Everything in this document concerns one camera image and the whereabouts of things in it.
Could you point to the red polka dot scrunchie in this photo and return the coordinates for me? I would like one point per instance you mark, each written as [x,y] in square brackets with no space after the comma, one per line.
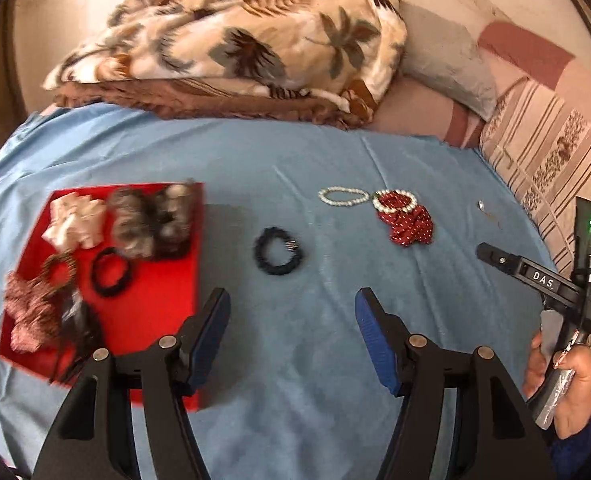
[408,227]

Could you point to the red tray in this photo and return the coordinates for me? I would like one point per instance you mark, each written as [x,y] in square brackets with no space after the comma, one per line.
[160,285]

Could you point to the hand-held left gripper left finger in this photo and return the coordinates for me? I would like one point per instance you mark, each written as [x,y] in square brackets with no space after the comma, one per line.
[210,340]

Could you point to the grey pillow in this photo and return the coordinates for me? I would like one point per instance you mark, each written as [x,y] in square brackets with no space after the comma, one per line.
[440,60]

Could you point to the person's right forearm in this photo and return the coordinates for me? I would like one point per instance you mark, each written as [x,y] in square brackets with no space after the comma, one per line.
[590,440]

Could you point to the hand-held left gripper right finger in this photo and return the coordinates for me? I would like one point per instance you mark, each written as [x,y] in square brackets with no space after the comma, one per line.
[378,345]

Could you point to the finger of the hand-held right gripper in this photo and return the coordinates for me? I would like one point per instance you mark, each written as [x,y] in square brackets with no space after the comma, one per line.
[498,259]

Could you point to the blue bed sheet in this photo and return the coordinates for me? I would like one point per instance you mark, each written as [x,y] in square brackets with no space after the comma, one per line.
[300,160]

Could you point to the striped floral pillow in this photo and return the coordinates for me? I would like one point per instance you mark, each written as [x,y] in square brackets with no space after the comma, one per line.
[550,160]

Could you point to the black hair claw clip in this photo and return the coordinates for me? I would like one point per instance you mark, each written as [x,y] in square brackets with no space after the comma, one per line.
[83,330]

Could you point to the dark sheer dotted scrunchie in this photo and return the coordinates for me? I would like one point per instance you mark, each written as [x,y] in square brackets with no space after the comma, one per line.
[130,225]

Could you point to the black braided scrunchie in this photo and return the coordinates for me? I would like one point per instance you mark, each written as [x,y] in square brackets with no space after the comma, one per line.
[98,272]

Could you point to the floral leaf print blanket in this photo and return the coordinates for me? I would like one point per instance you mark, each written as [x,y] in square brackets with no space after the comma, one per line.
[225,35]

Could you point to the person's right hand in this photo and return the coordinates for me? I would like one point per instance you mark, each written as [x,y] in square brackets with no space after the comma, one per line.
[583,390]

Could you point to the white cherry print scrunchie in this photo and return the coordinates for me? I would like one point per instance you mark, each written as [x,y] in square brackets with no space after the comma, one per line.
[73,220]

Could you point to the pink maroon bed sheet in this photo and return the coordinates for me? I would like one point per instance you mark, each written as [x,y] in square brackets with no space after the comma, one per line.
[415,110]

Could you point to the small metal hair pin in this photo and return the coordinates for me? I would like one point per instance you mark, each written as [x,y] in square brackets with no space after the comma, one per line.
[481,205]

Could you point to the red plaid scrunchie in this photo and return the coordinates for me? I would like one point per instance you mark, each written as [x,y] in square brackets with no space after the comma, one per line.
[25,320]

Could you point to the brown quilted blanket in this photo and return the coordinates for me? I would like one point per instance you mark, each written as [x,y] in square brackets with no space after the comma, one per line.
[175,100]

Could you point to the leopard print scrunchie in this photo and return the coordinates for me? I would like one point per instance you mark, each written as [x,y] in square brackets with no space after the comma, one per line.
[50,262]

